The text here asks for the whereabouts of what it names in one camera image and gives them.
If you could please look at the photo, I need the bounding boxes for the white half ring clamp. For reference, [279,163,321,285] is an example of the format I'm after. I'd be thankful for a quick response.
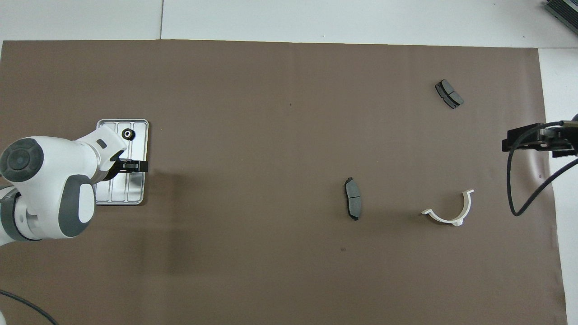
[421,189,475,227]

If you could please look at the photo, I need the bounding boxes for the grey brake pad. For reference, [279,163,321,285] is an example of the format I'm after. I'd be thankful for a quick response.
[435,79,464,110]
[344,177,362,221]

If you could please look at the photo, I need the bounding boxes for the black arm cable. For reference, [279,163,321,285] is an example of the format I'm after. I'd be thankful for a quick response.
[0,290,58,325]
[507,120,578,216]

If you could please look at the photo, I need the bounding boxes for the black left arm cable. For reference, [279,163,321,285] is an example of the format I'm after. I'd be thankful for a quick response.
[0,290,58,325]

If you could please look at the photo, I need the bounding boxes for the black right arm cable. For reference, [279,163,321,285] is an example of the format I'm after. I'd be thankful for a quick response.
[507,120,578,216]

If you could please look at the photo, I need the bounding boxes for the brown paper table mat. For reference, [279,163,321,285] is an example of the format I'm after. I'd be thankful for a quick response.
[0,40,569,325]

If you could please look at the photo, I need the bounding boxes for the grey ribbed device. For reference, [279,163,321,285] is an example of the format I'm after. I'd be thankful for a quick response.
[544,0,578,24]

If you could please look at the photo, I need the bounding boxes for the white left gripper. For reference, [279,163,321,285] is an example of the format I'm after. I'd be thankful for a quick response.
[87,126,149,180]

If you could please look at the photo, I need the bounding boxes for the silver metal tray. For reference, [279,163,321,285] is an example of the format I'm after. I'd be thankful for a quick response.
[93,119,149,206]

